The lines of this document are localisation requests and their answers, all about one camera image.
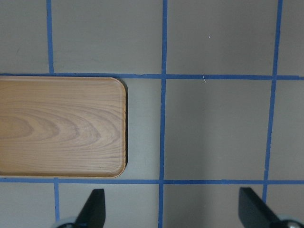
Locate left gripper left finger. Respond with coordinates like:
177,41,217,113
74,189,105,228

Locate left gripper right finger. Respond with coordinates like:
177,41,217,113
238,187,280,228

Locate wooden tray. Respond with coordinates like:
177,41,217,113
0,76,127,178

